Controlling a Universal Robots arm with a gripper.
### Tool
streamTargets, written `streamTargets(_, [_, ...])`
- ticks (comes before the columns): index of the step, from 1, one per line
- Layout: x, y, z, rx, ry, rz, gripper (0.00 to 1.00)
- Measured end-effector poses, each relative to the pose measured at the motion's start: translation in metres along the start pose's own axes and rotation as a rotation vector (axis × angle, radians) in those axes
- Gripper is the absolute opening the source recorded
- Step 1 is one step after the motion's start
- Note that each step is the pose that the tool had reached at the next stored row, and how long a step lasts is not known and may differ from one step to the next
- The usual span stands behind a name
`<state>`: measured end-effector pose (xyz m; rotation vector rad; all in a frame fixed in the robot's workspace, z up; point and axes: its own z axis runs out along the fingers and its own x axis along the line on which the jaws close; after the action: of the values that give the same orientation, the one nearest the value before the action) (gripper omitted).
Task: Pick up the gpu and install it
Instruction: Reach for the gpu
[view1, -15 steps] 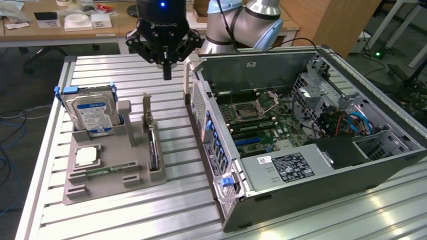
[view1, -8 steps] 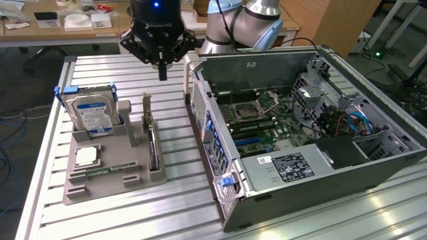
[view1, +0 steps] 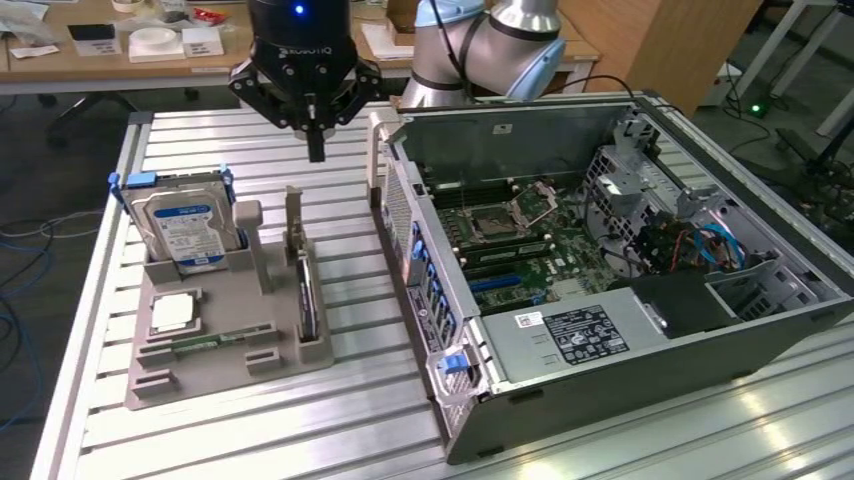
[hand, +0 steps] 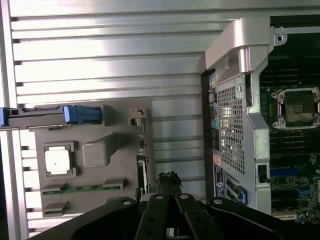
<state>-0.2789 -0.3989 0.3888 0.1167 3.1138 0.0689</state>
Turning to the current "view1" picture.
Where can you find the hard disk in blue caddy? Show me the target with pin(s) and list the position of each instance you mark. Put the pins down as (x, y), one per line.
(187, 225)

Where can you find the white paper label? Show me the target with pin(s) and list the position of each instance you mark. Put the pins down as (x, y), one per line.
(33, 50)

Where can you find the black chair base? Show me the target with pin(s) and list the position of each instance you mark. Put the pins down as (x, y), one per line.
(87, 112)

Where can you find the perforated metal drive cage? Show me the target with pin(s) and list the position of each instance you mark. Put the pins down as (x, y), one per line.
(621, 200)

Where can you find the green motherboard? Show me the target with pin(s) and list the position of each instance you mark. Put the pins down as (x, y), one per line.
(560, 270)

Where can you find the dark grey open PC case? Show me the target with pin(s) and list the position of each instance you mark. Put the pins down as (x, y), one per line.
(601, 380)

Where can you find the plain white small box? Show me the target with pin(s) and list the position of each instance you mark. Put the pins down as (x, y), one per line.
(202, 42)

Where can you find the metal socket cover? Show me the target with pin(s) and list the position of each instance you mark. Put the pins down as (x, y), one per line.
(536, 200)

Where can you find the wooden cabinet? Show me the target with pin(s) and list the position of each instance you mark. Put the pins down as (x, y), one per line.
(667, 45)

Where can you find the white table frame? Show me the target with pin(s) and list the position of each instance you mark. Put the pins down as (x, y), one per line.
(787, 45)

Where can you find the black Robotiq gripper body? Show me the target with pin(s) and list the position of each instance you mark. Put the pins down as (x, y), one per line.
(300, 45)

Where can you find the red packet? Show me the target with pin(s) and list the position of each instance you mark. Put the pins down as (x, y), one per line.
(208, 16)

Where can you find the black and white small box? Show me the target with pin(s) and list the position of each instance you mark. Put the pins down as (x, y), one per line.
(95, 40)

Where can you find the wooden desk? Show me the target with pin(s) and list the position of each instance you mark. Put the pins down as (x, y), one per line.
(80, 70)

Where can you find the green RAM stick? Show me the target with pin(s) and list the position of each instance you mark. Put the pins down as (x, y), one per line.
(207, 342)

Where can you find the grey plastic parts rack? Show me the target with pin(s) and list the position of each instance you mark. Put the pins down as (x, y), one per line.
(220, 372)

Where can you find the metal disk bay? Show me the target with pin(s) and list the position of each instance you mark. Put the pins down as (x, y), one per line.
(767, 285)

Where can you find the white paper sheets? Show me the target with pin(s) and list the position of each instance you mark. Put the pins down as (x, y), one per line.
(387, 42)

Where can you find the grey power supply unit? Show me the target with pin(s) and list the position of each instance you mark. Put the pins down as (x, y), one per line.
(534, 345)

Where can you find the blue case latch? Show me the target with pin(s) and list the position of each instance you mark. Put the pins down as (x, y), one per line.
(452, 363)

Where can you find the black graphics card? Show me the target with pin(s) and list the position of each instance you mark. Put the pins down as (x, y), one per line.
(308, 300)

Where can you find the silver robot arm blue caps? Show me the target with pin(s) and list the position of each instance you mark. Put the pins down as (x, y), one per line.
(440, 60)

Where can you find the white round container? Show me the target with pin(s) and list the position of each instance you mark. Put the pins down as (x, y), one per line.
(156, 45)

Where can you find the blue expansion slot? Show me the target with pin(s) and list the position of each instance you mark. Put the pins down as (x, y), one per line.
(495, 284)

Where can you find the dark installed RAM stick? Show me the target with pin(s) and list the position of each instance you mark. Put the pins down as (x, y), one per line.
(507, 255)

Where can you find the silver CPU chip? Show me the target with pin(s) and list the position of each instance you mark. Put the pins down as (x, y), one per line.
(172, 312)

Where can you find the CPU socket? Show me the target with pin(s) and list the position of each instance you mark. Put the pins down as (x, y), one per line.
(495, 225)

